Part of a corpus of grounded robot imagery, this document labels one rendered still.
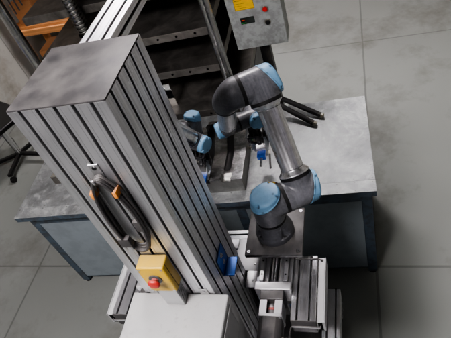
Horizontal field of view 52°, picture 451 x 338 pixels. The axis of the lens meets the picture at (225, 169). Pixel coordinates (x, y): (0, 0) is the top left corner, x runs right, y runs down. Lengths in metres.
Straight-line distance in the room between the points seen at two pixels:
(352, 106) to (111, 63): 1.80
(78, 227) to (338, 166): 1.55
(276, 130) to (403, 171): 1.86
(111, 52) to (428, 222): 2.41
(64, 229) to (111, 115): 2.02
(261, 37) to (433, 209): 1.51
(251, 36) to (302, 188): 1.32
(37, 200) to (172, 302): 1.57
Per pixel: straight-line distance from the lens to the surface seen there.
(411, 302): 2.83
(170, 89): 3.01
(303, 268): 1.83
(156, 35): 2.82
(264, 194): 1.67
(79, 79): 1.08
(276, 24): 2.74
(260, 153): 2.29
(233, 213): 2.48
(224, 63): 2.75
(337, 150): 2.43
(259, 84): 1.60
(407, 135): 3.64
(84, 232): 2.93
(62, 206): 2.80
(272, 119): 1.63
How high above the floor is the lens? 2.51
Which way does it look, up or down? 44 degrees down
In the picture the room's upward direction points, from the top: 21 degrees counter-clockwise
